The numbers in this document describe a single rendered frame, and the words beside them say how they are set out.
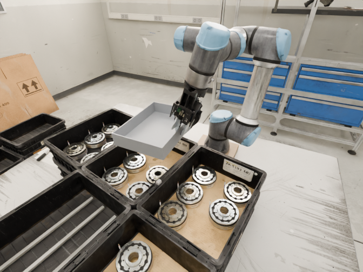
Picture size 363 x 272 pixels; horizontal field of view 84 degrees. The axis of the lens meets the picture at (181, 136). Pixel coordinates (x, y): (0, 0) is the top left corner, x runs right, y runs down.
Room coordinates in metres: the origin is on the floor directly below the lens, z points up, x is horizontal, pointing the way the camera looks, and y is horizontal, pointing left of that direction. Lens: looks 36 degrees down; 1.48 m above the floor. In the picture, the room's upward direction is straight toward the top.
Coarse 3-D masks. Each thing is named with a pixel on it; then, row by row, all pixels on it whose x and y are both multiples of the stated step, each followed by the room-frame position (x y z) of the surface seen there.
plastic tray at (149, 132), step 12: (144, 108) 0.74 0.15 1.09; (156, 108) 0.80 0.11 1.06; (168, 108) 0.77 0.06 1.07; (132, 120) 0.66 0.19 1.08; (144, 120) 0.72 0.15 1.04; (156, 120) 0.72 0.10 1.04; (168, 120) 0.72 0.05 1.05; (120, 132) 0.60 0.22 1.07; (132, 132) 0.64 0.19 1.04; (144, 132) 0.63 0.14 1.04; (156, 132) 0.63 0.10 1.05; (168, 132) 0.63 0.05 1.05; (180, 132) 0.59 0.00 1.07; (120, 144) 0.55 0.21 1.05; (132, 144) 0.53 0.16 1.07; (144, 144) 0.51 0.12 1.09; (156, 144) 0.56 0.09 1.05; (168, 144) 0.51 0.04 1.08; (156, 156) 0.49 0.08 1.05
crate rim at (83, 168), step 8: (104, 152) 0.65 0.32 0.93; (96, 160) 0.61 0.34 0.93; (96, 176) 0.52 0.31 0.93; (160, 176) 0.51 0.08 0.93; (104, 184) 0.48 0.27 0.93; (152, 184) 0.48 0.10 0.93; (120, 192) 0.44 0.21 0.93; (144, 192) 0.44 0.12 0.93; (128, 200) 0.41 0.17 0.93; (136, 200) 0.41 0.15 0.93; (136, 208) 0.40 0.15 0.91
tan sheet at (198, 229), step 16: (224, 176) 0.61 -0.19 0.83; (208, 192) 0.52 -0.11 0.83; (192, 208) 0.45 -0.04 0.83; (208, 208) 0.45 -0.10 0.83; (240, 208) 0.45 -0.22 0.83; (192, 224) 0.39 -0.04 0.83; (208, 224) 0.39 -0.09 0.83; (192, 240) 0.33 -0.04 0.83; (208, 240) 0.33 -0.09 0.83; (224, 240) 0.33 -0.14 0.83
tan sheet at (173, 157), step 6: (168, 156) 0.74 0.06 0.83; (174, 156) 0.74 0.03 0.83; (180, 156) 0.74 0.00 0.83; (150, 162) 0.69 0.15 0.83; (156, 162) 0.69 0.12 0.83; (162, 162) 0.69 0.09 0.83; (168, 162) 0.69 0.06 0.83; (174, 162) 0.69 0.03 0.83; (168, 168) 0.66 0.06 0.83; (132, 174) 0.62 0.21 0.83; (138, 174) 0.62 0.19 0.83; (144, 174) 0.62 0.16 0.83; (132, 180) 0.59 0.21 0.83; (138, 180) 0.59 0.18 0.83; (144, 180) 0.59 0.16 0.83; (126, 186) 0.55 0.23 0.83
